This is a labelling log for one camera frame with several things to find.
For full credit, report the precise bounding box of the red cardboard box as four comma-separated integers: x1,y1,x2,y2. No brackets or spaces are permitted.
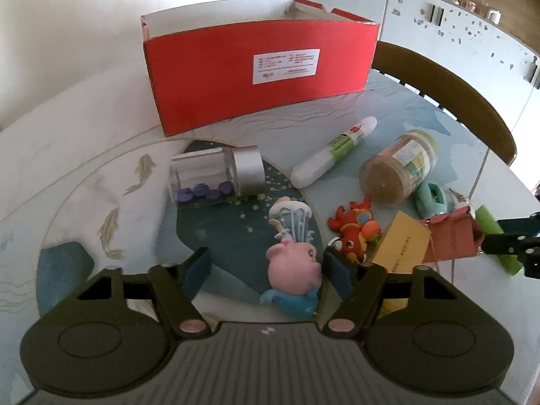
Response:
140,0,382,138

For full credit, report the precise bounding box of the small pink paper box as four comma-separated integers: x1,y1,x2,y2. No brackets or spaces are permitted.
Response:
417,206,486,264

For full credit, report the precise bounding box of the pink pig toy figure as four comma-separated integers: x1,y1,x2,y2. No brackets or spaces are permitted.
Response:
259,196,323,317

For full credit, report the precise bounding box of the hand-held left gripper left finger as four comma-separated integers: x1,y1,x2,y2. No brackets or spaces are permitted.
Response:
76,247,212,340

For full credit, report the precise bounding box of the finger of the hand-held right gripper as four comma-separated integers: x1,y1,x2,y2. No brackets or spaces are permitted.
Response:
481,210,540,280

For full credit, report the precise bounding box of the white blue patterned trinket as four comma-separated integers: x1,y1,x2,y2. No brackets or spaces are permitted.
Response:
447,188,471,212

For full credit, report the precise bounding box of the white glue tube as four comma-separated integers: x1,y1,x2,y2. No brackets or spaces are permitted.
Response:
291,117,378,188

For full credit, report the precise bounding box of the green tube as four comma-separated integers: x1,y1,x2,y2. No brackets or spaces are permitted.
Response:
475,205,521,277

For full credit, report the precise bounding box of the clear jar with silver lid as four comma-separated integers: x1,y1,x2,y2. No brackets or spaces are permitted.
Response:
169,145,266,205

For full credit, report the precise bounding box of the red crab plush toy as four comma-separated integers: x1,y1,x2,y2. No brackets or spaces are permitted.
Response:
328,196,382,264

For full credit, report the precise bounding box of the yellow card box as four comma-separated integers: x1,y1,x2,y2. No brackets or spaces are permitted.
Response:
369,211,432,277

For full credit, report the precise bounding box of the toothpick jar with green lid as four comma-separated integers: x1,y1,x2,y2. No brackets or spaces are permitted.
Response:
358,130,439,207

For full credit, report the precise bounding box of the white cabinet with black handles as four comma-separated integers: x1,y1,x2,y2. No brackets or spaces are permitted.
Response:
295,0,540,136

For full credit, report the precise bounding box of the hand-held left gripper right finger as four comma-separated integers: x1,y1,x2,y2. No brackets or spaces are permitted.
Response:
321,247,458,340

